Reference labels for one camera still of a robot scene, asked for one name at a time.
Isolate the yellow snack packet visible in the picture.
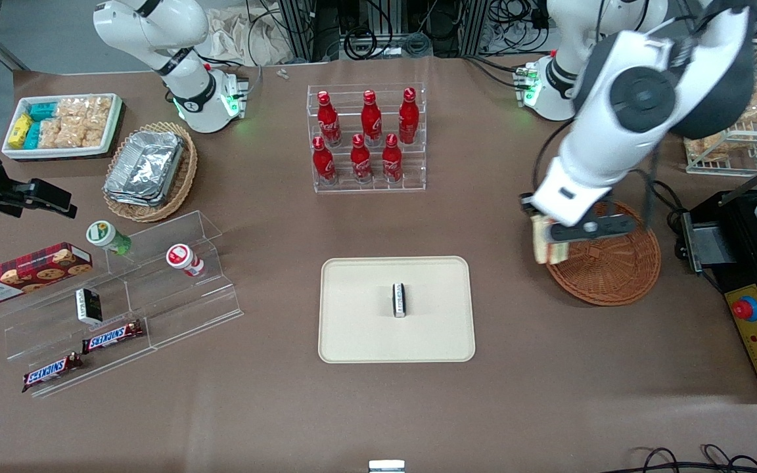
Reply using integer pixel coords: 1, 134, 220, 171
9, 113, 33, 150

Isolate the clear bag of crackers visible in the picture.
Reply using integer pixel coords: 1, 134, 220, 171
55, 97, 114, 124
39, 118, 104, 150

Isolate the black machine with yellow panel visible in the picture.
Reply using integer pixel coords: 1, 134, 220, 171
681, 150, 757, 405

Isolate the round brown wicker basket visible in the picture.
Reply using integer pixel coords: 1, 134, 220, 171
545, 200, 662, 307

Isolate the triangular sandwich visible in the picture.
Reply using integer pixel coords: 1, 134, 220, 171
532, 214, 574, 265

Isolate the red lid cup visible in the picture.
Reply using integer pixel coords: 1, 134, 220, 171
166, 243, 206, 278

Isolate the red cookie box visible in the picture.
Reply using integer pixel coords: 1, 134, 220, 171
0, 242, 94, 308

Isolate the green lid cup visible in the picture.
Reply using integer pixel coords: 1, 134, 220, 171
85, 220, 133, 256

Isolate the white snack bin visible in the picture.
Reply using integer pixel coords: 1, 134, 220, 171
2, 93, 124, 161

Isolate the clear acrylic bottle rack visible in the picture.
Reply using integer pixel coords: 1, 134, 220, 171
306, 82, 427, 194

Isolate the Snickers bar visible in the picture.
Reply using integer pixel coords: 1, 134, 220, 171
81, 320, 145, 355
21, 353, 84, 394

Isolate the aluminium frame post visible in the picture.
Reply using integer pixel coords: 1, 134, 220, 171
460, 0, 492, 57
279, 0, 317, 64

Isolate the oval tan wicker basket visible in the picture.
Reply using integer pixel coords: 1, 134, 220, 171
102, 122, 199, 223

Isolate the coiled black cable bundle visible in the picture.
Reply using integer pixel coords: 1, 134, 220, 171
342, 25, 380, 61

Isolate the black machine power cable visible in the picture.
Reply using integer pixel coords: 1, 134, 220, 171
648, 177, 689, 263

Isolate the beige crumpled cloth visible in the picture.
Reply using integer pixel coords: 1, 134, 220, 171
204, 5, 295, 67

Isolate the clear acrylic tiered stand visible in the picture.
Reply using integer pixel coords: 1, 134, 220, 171
0, 210, 245, 399

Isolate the stack of foil trays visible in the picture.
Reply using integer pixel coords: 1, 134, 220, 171
103, 130, 186, 208

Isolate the red cola bottle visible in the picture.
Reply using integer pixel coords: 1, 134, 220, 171
316, 91, 343, 147
350, 134, 374, 185
381, 133, 404, 185
360, 90, 383, 147
398, 87, 421, 145
311, 136, 338, 187

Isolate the beige rectangular plastic tray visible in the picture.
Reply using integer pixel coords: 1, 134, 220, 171
318, 256, 476, 364

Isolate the thin black looped cable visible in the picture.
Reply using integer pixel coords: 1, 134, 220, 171
615, 445, 757, 473

